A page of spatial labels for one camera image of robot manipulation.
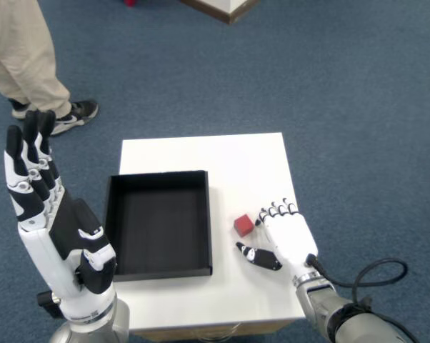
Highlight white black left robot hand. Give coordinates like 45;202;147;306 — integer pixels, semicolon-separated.
3;109;118;322

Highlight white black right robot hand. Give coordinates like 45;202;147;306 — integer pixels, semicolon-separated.
235;197;326;286

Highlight red cube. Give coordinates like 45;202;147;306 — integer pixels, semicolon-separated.
233;214;255;237

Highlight black open box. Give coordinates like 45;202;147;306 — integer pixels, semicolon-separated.
104;170;214;283

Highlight black left wrist connector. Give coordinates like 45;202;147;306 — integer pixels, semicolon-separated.
36;291;64;319

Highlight white table with wooden base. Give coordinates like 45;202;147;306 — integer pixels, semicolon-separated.
119;132;305;337

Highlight black white sneaker with swoosh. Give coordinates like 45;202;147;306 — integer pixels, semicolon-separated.
50;99;100;137

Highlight beige trousers of person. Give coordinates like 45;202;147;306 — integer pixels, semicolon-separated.
0;0;73;119

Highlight white platform with brown edge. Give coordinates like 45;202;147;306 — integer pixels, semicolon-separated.
179;0;261;25

